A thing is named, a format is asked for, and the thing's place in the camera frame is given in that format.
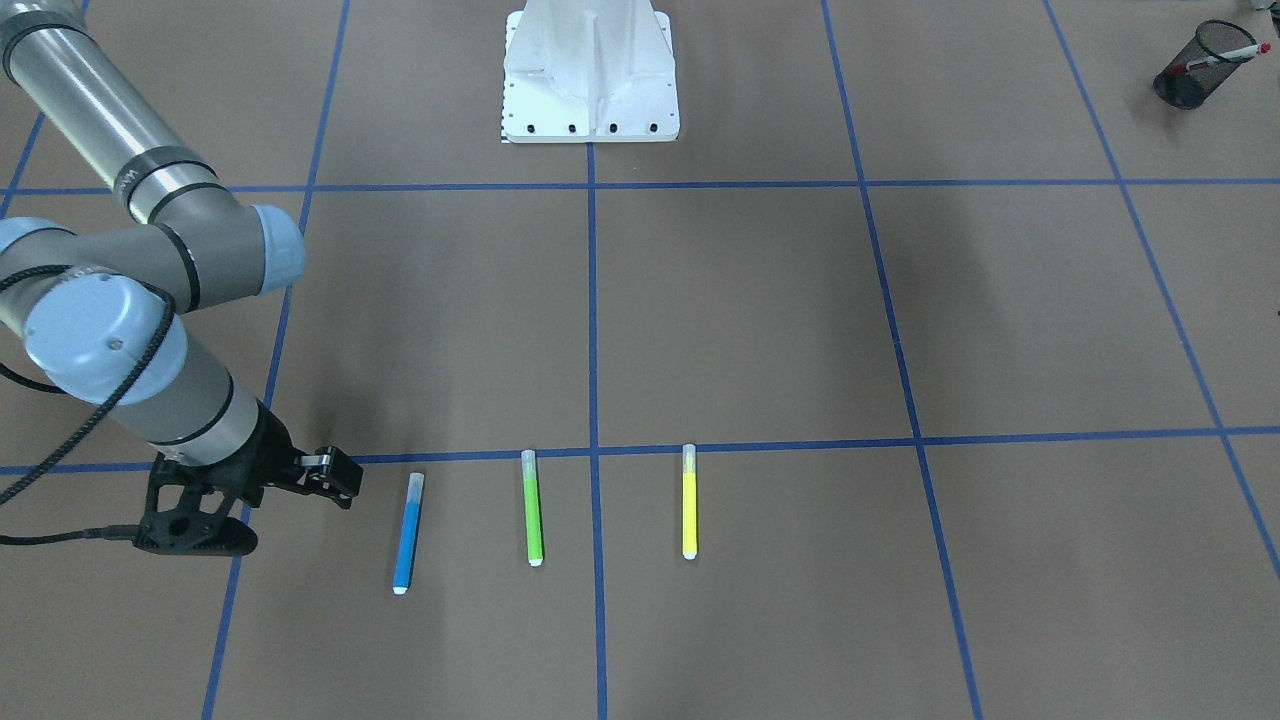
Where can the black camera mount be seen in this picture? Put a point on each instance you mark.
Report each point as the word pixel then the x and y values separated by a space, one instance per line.
pixel 188 511

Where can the black mesh cup near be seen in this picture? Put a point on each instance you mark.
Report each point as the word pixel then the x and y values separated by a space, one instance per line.
pixel 1188 92

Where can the white camera stand pedestal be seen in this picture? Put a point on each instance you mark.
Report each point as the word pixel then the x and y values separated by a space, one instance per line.
pixel 589 72

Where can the blue marker pen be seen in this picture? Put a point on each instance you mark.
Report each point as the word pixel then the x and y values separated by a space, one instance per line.
pixel 408 534

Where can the yellow highlighter pen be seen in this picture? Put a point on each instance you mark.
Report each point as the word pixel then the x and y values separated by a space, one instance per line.
pixel 689 502

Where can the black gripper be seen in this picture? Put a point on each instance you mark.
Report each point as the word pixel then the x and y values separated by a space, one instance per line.
pixel 267 447

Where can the green highlighter pen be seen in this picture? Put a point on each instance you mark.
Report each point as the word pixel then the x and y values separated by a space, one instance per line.
pixel 535 552

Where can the brown paper table mat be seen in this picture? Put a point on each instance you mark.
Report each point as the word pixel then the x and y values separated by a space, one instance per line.
pixel 976 339

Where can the red white marker pen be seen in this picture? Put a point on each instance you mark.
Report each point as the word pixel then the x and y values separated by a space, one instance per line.
pixel 1233 57

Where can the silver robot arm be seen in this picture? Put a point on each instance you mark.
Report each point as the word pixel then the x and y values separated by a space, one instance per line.
pixel 99 314

